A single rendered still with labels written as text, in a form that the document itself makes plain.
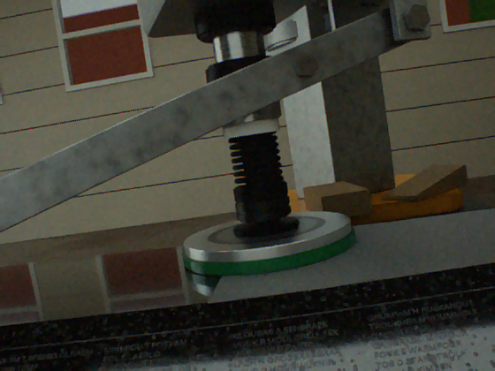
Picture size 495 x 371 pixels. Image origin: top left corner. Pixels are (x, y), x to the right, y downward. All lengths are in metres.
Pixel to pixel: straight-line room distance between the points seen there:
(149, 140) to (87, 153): 0.07
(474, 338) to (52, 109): 6.98
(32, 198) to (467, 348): 0.44
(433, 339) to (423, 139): 6.47
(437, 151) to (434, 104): 0.60
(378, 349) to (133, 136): 0.32
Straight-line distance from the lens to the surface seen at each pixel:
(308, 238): 0.58
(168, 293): 0.55
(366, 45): 0.67
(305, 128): 1.33
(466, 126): 7.08
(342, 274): 0.53
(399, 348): 0.47
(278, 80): 0.61
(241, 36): 0.63
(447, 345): 0.48
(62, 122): 7.25
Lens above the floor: 0.97
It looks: 6 degrees down
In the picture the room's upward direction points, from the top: 9 degrees counter-clockwise
